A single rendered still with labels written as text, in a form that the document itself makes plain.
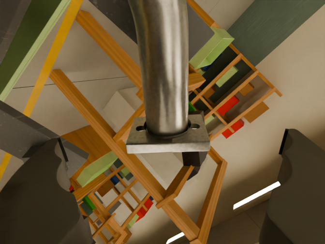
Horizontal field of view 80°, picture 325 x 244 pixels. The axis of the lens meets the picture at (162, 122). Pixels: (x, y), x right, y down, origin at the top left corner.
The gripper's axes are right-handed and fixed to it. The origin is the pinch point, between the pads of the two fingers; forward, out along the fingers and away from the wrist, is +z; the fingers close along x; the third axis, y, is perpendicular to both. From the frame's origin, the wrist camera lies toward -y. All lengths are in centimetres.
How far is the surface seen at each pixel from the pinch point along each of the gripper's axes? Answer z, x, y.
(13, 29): 5.5, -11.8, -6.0
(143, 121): 2.3, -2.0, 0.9
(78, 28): 165, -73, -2
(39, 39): 16.8, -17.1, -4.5
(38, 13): 17.5, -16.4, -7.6
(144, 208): 357, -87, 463
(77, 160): 6.1, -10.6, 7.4
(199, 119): 2.4, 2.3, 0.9
